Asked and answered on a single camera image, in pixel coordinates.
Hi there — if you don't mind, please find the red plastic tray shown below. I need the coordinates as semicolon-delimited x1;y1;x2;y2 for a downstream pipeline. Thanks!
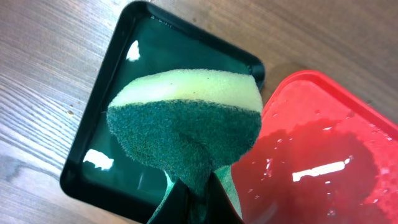
232;70;397;223

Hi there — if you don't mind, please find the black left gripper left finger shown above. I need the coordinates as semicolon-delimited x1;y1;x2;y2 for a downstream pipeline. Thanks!
148;180;190;224

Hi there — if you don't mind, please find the black water basin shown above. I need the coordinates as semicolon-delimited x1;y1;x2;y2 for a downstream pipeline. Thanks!
60;1;265;223

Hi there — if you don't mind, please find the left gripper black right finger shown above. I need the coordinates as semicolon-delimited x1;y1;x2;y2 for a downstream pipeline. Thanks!
205;173;243;224

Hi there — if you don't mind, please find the green yellow sponge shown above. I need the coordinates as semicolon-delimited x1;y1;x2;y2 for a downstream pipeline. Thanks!
106;69;262;223

